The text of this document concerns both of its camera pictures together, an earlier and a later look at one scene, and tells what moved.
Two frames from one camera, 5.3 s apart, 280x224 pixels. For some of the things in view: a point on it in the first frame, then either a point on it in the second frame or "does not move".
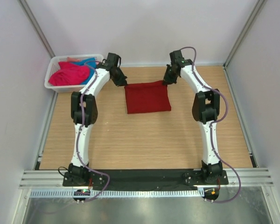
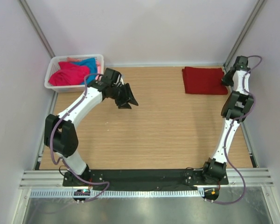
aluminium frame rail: [241, 178] does not move
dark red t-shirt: [147, 97] → [200, 80]
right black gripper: [166, 80] → [226, 82]
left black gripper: [122, 81] → [123, 103]
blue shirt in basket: [89, 62] does not move
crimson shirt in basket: [70, 74] does not move
